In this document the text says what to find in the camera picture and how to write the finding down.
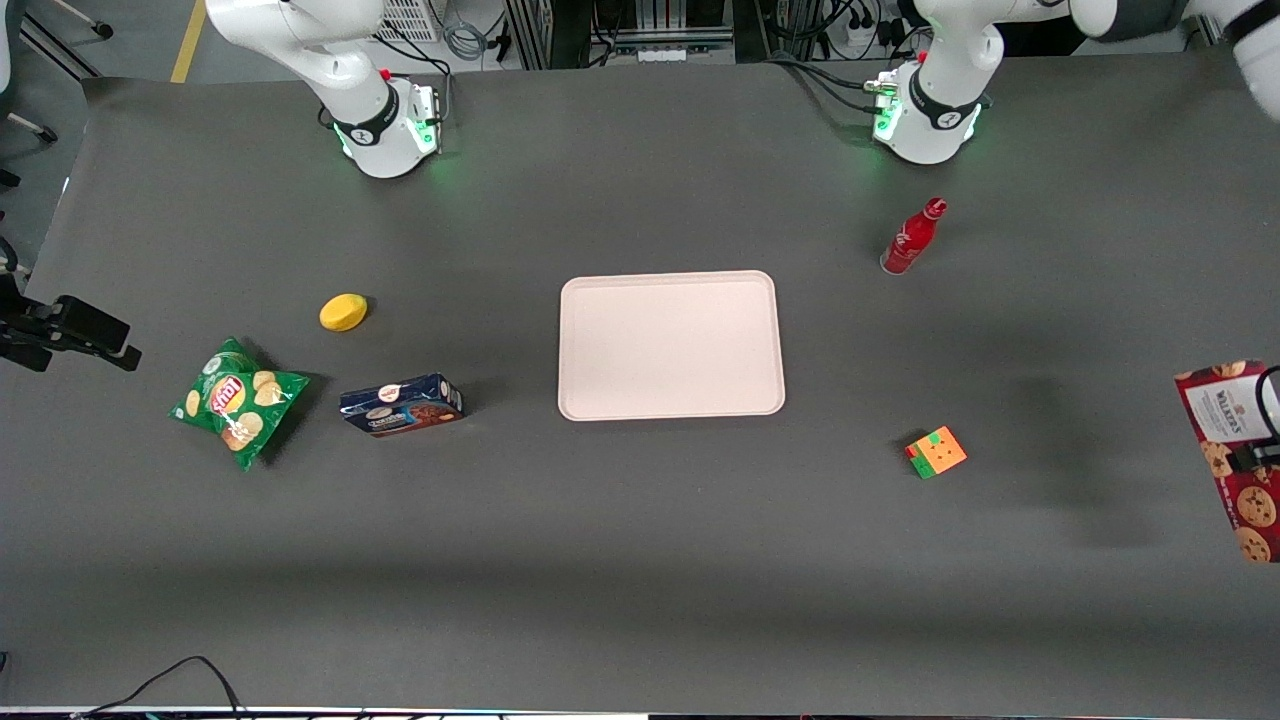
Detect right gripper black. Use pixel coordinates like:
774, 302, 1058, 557
55, 297, 142, 372

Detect red cookie box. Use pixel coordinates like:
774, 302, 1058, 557
1174, 360, 1280, 564

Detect blue cookie box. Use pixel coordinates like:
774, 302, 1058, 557
339, 373, 465, 439

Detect white perforated box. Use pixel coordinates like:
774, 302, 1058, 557
375, 0, 442, 44

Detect beige plastic tray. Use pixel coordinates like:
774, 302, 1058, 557
557, 270, 787, 422

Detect green chips bag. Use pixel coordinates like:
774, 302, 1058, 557
168, 337, 312, 472

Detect yellow lemon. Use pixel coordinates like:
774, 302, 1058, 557
319, 293, 369, 332

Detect grey office chair base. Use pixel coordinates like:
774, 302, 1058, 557
0, 0, 114, 191

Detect orange green puzzle cube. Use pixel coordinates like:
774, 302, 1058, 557
905, 426, 968, 481

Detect red drink bottle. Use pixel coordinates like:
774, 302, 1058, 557
880, 197, 948, 276

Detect aluminium equipment rack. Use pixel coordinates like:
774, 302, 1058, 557
505, 0, 746, 71

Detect dark grey table cover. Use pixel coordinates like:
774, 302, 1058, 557
0, 40, 1280, 716

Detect white power strip with plugs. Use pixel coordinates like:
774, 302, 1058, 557
843, 18, 907, 53

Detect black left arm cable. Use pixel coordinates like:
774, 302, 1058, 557
1254, 365, 1280, 446

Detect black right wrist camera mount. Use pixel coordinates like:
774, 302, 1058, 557
0, 300, 58, 373

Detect black floor cable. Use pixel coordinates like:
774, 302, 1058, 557
70, 655, 251, 720

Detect black right base cable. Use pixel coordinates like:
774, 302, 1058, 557
375, 25, 456, 131

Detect grey coiled cable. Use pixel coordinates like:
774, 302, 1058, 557
443, 0, 489, 62

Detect black left base cables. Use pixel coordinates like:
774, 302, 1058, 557
765, 55, 891, 113

